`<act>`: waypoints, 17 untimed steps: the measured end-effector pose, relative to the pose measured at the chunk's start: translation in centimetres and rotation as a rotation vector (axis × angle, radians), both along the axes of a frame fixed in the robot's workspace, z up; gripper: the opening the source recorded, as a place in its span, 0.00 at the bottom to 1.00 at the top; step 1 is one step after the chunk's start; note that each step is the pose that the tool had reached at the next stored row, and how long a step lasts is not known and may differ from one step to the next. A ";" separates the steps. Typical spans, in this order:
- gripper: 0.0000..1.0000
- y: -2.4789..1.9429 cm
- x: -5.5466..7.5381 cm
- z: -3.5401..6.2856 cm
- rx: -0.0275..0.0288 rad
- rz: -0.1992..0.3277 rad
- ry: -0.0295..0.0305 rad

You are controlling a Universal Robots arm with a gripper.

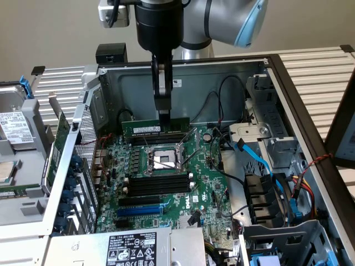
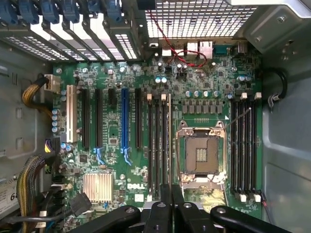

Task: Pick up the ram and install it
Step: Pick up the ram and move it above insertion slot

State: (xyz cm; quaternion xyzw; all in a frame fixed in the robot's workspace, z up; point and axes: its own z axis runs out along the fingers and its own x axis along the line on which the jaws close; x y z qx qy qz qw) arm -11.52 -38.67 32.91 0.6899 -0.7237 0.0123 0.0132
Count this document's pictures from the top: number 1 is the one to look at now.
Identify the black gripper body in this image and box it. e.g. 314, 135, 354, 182
135, 2, 185, 54

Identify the green RAM stick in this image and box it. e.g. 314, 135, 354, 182
121, 117, 191, 137
0, 185, 42, 201

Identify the black RAM slot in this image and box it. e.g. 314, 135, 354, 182
121, 186, 195, 198
123, 181, 195, 192
129, 135, 187, 142
128, 172, 194, 183
123, 177, 195, 188
129, 137, 189, 147

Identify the open grey PC case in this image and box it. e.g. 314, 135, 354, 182
41, 53, 355, 266

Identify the black box device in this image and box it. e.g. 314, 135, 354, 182
95, 43, 129, 64

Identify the silver CPU socket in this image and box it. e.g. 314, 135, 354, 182
143, 144, 189, 178

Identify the green motherboard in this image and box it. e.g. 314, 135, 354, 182
95, 126, 241, 246

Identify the long black expansion slot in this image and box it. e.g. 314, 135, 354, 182
118, 195, 162, 208

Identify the green graphics card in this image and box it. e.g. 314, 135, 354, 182
40, 93, 72, 196

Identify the blue expansion slot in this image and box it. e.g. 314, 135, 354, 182
116, 206, 164, 219

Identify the small silver heat sink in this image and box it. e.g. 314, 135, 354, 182
178, 213, 201, 229

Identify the grey metal disk bay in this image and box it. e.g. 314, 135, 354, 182
229, 73, 305, 170

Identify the grey parts rack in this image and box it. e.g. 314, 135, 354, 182
0, 80, 56, 236

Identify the silver hard disk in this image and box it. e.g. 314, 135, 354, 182
0, 85, 37, 152

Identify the silver power supply with label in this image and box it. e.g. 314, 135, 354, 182
44, 226, 207, 266

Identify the silver CPU chip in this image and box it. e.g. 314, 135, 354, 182
0, 161, 15, 186

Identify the grey metal disk cage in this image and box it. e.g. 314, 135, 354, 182
241, 218, 335, 266

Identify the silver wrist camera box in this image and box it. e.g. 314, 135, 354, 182
98, 0, 131, 28

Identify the thin black red wire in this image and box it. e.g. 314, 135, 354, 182
188, 90, 223, 126

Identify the metal socket cover frame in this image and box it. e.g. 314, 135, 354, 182
179, 126, 202, 167

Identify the thick black wire with plug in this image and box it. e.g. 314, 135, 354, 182
117, 108, 139, 122

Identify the black camera cable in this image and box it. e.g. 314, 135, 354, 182
106, 0, 120, 28

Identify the black looped wire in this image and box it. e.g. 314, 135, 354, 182
217, 74, 249, 131

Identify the red black twisted wire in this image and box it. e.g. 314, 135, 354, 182
303, 153, 334, 178
80, 132, 114, 149

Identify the long black wire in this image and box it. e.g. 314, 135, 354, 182
209, 126, 248, 184

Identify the light blue flat wire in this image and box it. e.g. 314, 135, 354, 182
234, 138, 286, 200

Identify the blue plastic disk rail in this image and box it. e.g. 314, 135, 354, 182
19, 76, 36, 100

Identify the red yellow black wire bundle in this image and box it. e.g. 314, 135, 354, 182
285, 173, 318, 219

